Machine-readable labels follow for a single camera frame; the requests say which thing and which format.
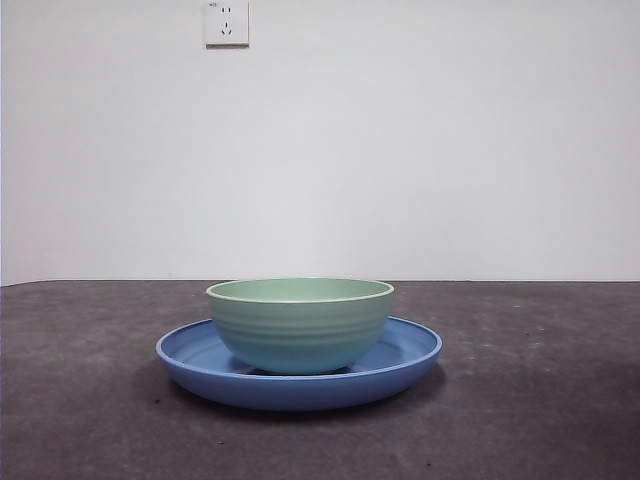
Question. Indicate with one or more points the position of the white wall socket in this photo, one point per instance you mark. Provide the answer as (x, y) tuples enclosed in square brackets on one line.
[(227, 30)]

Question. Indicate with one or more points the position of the blue round plate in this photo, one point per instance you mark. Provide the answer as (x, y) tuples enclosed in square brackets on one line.
[(300, 392)]

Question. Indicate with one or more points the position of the green ribbed bowl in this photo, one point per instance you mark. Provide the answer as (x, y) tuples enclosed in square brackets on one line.
[(300, 335)]

